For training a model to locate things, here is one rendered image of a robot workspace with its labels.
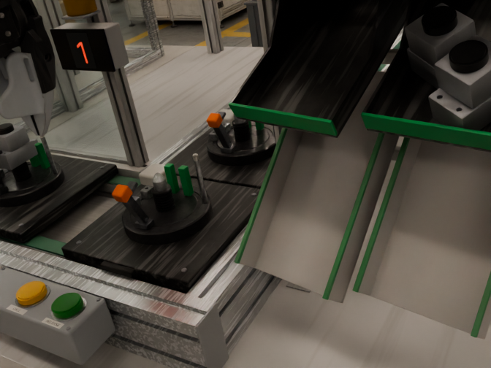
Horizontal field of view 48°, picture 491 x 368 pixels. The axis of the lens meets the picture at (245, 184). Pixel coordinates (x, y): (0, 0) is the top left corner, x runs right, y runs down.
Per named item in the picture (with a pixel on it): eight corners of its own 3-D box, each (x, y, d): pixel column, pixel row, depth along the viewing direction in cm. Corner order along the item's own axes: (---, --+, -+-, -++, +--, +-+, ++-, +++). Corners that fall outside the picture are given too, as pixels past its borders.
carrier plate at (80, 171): (23, 244, 90) (19, 233, 89) (-63, 219, 102) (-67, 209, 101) (119, 172, 107) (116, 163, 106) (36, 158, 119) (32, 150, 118)
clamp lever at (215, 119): (230, 150, 98) (215, 121, 93) (221, 149, 99) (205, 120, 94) (238, 136, 100) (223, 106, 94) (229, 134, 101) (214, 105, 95)
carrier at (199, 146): (273, 198, 91) (263, 130, 85) (158, 179, 103) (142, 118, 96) (328, 135, 108) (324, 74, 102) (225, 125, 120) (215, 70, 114)
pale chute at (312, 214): (343, 304, 62) (326, 299, 59) (253, 267, 70) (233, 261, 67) (420, 76, 65) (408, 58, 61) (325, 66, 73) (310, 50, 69)
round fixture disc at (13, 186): (23, 212, 95) (19, 203, 94) (-27, 200, 102) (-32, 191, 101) (80, 173, 105) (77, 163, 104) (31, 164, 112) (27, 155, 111)
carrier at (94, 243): (191, 294, 73) (170, 216, 67) (64, 258, 85) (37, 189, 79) (272, 200, 91) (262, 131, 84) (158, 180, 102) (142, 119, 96)
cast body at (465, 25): (490, 74, 52) (484, 15, 47) (451, 101, 52) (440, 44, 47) (433, 38, 58) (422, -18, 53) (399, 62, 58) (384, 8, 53)
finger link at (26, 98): (5, 155, 54) (-32, 64, 49) (50, 129, 58) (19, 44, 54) (26, 158, 53) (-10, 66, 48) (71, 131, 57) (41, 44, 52)
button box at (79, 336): (82, 366, 72) (67, 332, 69) (-19, 325, 82) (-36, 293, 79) (117, 330, 77) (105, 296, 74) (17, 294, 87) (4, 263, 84)
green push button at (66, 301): (70, 327, 71) (65, 315, 70) (49, 319, 73) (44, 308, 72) (91, 307, 74) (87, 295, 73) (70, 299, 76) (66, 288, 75)
